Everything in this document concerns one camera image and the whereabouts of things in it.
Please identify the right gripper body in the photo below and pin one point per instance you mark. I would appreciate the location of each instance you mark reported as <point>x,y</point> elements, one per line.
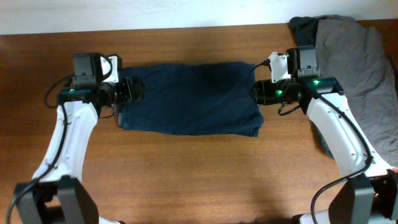
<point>272,93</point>

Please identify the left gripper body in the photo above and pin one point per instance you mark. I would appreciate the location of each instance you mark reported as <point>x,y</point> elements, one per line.
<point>121,91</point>

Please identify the navy blue shorts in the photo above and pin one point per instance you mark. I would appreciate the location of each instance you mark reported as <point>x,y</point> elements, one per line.
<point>193,100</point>

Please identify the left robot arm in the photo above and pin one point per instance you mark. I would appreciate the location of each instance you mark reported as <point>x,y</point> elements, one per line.
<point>56,193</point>

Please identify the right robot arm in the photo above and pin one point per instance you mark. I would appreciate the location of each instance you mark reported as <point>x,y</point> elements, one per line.
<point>367,189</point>

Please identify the grey garment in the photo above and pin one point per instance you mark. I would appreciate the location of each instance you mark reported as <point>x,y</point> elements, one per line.
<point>355,56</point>

